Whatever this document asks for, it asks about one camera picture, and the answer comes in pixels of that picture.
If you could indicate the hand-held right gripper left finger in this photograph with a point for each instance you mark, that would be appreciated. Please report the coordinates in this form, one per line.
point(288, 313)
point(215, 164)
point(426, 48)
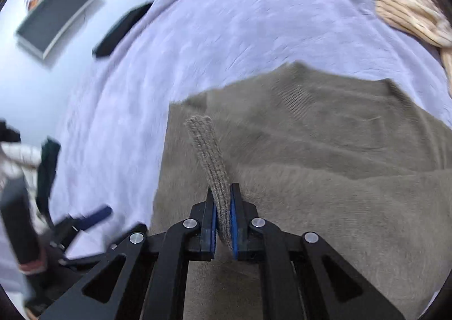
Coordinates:
point(212, 231)

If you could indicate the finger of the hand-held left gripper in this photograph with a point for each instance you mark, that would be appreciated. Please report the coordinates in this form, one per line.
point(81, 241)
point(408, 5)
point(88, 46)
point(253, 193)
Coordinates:
point(84, 259)
point(95, 215)

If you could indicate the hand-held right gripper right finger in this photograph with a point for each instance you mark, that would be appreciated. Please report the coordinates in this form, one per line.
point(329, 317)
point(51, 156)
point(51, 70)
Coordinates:
point(234, 231)

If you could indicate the grey-brown knit sweater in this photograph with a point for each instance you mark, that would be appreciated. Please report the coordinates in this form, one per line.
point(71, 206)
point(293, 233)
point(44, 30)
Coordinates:
point(317, 164)

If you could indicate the dark green cloth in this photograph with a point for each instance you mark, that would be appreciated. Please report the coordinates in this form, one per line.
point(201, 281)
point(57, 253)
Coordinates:
point(47, 171)

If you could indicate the white puffy cloth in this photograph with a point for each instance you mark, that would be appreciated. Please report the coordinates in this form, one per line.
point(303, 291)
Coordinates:
point(19, 159)

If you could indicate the black flat object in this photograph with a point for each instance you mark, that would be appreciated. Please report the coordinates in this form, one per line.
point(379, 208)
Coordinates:
point(120, 30)

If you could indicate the lavender fleece blanket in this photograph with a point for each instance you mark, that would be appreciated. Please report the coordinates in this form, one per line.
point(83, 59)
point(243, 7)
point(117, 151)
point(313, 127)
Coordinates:
point(229, 41)

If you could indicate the large cream striped plush blanket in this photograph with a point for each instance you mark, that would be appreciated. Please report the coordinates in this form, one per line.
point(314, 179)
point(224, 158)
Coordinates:
point(406, 5)

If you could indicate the wall-mounted television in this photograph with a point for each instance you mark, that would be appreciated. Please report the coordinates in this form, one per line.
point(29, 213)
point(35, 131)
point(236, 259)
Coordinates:
point(56, 14)

